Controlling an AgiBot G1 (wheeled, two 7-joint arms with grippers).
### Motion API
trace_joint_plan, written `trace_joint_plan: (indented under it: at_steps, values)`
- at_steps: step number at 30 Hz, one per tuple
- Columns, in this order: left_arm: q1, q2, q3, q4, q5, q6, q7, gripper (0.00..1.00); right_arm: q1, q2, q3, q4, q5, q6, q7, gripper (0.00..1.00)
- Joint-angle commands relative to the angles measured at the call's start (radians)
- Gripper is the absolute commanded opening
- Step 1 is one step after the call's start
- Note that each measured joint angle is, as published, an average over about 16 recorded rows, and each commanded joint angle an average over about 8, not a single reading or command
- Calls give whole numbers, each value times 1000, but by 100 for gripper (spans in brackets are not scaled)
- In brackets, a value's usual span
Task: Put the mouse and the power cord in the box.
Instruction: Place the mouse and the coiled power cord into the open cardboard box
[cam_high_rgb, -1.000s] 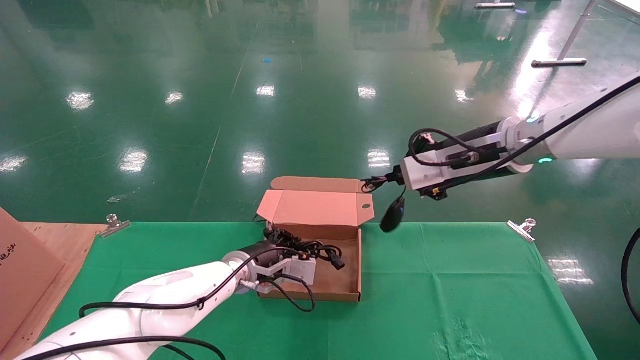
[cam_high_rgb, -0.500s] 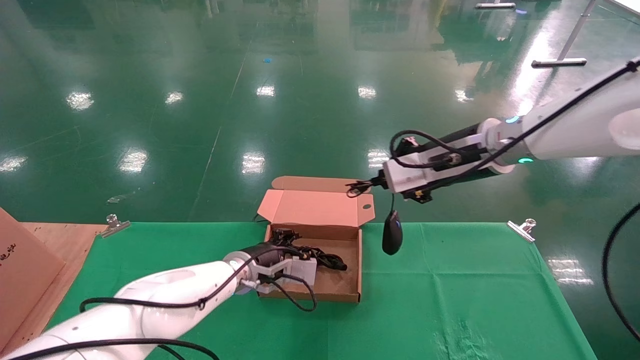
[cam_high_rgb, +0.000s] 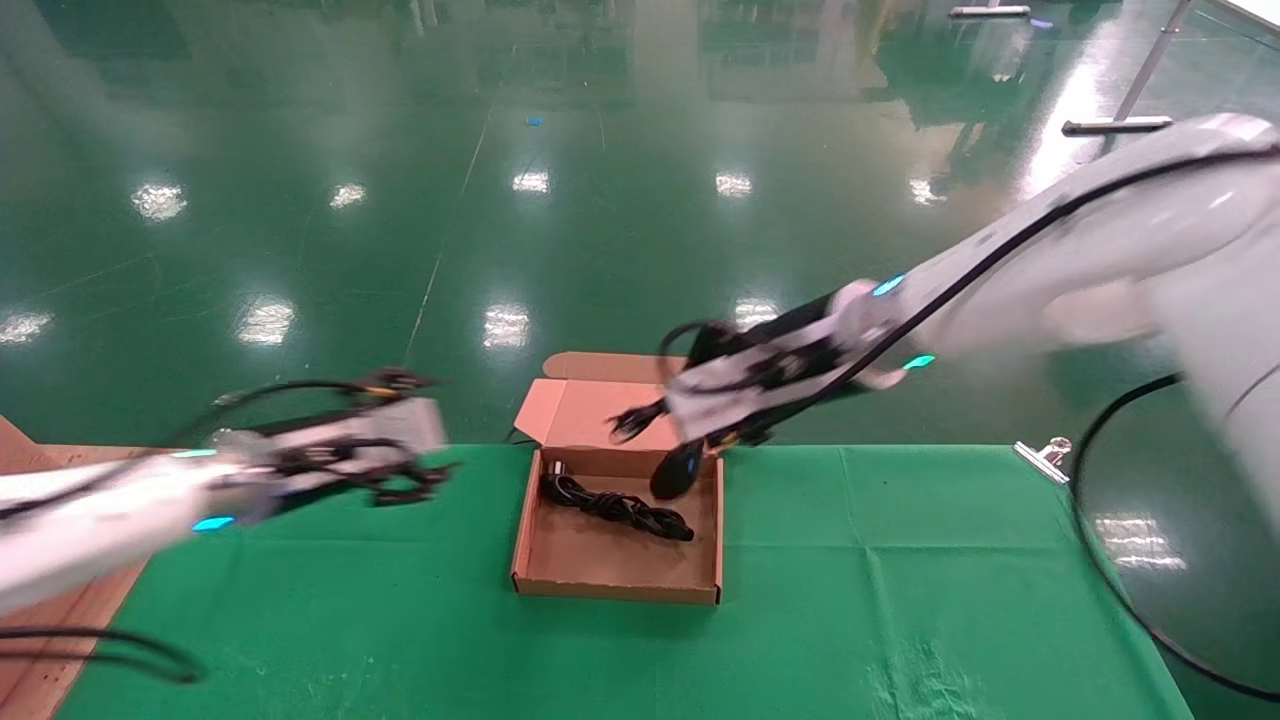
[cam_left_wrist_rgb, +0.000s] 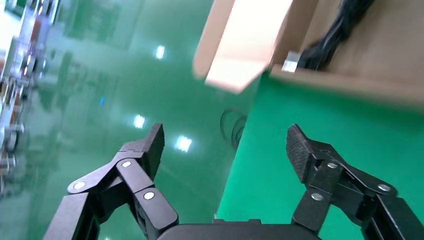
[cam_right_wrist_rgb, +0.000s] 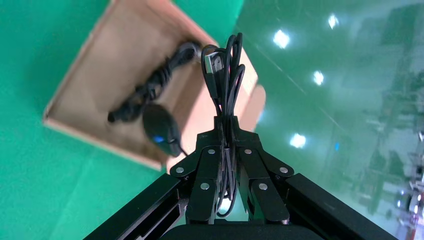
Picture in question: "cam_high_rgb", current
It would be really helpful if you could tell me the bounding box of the metal binder clip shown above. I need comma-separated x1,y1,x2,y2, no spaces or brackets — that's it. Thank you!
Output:
1013,437,1073,486

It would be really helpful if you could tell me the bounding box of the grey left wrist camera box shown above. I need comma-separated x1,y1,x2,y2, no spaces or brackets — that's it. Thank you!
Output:
325,398,448,453

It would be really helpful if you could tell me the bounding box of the flat open cardboard mailer box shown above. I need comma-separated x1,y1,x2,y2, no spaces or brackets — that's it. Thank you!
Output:
510,350,725,607

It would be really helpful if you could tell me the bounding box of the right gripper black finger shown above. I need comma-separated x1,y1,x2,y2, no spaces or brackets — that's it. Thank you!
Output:
700,420,776,451

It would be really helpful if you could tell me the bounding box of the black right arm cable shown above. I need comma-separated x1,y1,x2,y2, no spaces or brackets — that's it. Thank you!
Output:
1068,372,1280,702
775,145,1280,421

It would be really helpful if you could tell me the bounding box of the black power cord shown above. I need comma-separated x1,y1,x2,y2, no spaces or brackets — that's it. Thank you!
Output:
540,460,696,543

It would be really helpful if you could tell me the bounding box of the black wired computer mouse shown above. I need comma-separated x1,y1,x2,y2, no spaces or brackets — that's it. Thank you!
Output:
608,398,721,501

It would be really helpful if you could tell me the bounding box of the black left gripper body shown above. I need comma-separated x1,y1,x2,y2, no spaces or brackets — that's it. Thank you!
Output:
265,430,401,506

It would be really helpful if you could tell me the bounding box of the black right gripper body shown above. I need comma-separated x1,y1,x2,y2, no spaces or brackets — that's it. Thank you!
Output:
688,292,851,369

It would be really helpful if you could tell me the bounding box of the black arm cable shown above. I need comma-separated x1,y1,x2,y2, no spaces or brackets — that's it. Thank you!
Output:
0,625,203,687
1068,372,1280,702
775,145,1280,421

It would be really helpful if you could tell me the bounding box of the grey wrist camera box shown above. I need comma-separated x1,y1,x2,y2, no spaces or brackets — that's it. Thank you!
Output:
325,398,448,453
665,340,831,443

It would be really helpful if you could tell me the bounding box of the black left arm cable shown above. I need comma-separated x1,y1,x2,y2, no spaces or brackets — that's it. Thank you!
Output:
0,625,203,687

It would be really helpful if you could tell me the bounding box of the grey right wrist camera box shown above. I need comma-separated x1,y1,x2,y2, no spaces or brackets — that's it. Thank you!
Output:
665,340,831,443

